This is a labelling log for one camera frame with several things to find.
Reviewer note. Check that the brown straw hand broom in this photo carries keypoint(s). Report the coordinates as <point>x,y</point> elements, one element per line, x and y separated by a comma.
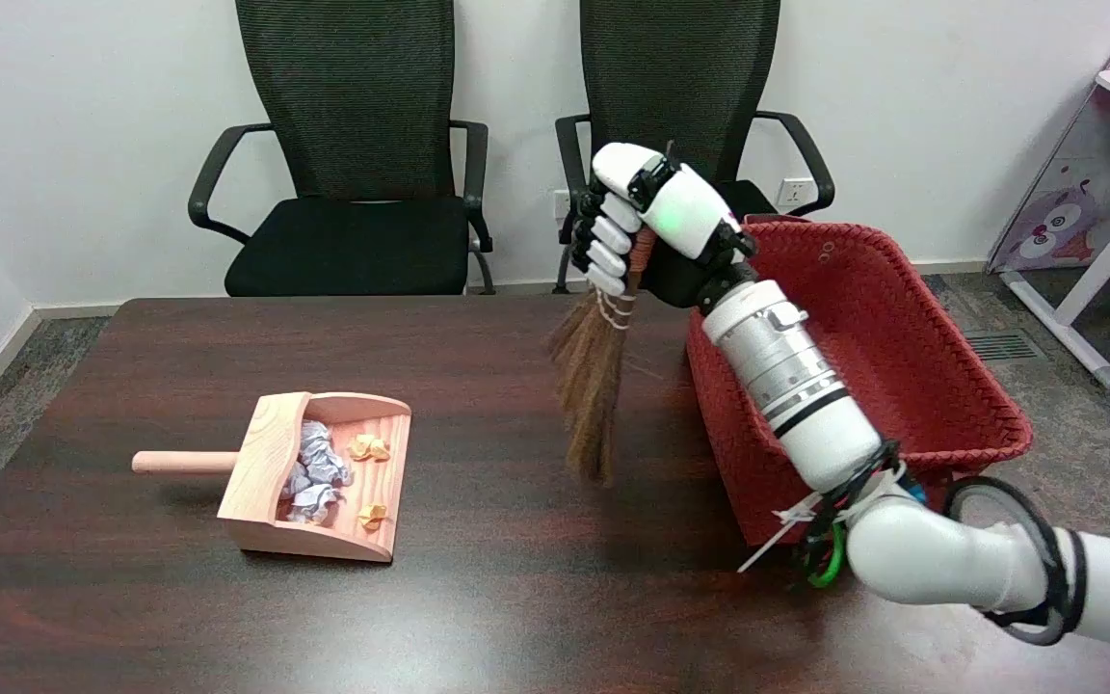
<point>594,386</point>

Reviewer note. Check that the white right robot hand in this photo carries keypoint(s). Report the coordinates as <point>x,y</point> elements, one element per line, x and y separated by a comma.
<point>680,207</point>

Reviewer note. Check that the white wall power socket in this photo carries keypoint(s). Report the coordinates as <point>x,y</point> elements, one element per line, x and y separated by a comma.
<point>562,204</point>
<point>793,193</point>

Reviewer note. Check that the red woven basket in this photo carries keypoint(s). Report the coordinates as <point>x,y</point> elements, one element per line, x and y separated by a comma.
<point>892,347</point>

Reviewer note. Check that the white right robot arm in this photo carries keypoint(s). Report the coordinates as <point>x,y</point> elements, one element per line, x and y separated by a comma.
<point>902,501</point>

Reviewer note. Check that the wooden dustpan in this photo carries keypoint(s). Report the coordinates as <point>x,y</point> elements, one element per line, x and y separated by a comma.
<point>324,482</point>

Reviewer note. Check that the crumpled grey paper ball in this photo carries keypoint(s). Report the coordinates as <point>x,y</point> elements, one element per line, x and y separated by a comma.
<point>319,453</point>
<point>309,501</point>

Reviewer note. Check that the pink cartoon children's desk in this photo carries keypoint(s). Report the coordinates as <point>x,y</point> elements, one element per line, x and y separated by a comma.
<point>1095,183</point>

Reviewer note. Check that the metal floor vent grille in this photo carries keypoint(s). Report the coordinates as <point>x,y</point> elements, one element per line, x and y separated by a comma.
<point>1000,345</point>

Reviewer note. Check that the black mesh office chair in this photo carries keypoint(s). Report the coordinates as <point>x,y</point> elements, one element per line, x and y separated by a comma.
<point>353,145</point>
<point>680,87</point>

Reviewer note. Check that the crumpled orange paper scrap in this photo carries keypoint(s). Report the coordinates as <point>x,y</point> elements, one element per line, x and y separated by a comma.
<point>369,447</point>
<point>373,516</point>

